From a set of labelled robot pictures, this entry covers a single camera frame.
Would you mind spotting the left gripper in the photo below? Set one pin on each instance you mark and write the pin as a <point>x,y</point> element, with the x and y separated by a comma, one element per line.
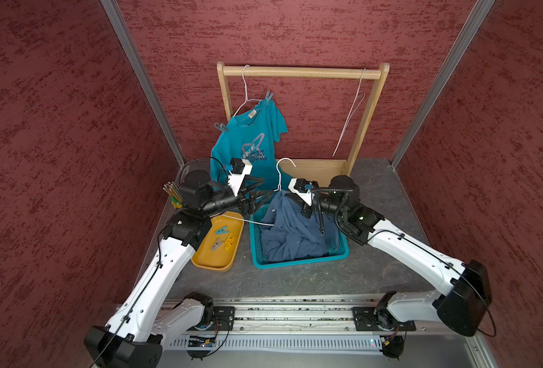
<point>250,204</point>

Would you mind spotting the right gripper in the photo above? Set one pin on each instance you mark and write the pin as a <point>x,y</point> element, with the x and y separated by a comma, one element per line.
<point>307,210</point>

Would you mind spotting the white wire hanger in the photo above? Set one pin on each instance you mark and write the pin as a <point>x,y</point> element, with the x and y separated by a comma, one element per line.
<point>358,99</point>
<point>278,177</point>
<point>247,102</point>

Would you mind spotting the grey-blue t-shirt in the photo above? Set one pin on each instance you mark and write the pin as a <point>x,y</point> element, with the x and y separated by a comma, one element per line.
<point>286,235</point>

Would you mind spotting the teal clothespin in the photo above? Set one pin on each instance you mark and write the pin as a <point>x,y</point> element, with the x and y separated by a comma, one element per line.
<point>222,231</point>

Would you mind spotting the yellow clothespin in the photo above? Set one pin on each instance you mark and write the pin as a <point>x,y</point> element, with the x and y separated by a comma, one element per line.
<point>230,246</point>
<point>232,239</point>

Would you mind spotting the grey clothespin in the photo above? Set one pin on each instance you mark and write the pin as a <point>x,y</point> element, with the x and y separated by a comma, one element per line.
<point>217,244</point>

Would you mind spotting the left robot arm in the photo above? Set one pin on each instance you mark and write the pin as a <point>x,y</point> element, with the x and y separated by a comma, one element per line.
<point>130,338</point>

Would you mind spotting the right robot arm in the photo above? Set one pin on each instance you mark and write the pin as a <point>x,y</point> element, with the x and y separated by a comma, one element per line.
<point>461,294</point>

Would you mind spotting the grey clothespin on teal shoulder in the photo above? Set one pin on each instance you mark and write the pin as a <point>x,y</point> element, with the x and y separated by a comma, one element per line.
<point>221,127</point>

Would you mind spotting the wooden clothes rack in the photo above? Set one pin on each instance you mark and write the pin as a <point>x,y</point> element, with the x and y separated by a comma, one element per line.
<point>320,170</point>

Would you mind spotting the teal plastic basket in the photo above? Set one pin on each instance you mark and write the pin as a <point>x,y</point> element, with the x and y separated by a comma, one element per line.
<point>339,250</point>

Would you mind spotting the teal t-shirt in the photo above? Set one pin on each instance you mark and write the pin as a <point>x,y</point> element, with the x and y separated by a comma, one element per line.
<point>252,136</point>

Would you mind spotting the yellow tray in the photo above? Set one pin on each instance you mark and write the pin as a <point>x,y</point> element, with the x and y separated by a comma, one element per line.
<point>218,250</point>

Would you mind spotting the coloured pencils bunch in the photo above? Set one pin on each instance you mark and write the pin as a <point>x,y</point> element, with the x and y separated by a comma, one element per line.
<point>175,197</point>

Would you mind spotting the teal-grey clothespin top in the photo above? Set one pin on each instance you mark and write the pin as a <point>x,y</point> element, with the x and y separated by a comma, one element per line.
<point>268,96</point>

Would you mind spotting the right corner aluminium profile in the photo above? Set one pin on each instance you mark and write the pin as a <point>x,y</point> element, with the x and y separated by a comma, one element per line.
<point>476,17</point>

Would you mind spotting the corner aluminium profile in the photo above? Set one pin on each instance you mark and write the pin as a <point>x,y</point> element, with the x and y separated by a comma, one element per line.
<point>116,18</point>
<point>476,17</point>

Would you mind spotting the left corner aluminium profile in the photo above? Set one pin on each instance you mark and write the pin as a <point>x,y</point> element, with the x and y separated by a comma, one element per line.
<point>116,18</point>

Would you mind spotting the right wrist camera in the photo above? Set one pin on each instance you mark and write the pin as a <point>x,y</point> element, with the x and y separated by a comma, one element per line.
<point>300,191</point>

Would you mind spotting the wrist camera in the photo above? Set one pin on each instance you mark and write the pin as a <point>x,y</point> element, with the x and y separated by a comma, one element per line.
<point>238,170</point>
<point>300,191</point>

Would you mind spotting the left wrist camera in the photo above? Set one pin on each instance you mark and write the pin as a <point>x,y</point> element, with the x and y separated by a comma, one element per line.
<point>238,170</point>

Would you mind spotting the aluminium rail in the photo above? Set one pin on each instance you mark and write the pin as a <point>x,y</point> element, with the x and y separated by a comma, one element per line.
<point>302,324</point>

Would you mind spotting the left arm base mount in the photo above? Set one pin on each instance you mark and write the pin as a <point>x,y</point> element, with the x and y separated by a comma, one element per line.
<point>222,319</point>

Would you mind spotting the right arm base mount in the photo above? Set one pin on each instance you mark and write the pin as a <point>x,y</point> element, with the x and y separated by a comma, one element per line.
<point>367,319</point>

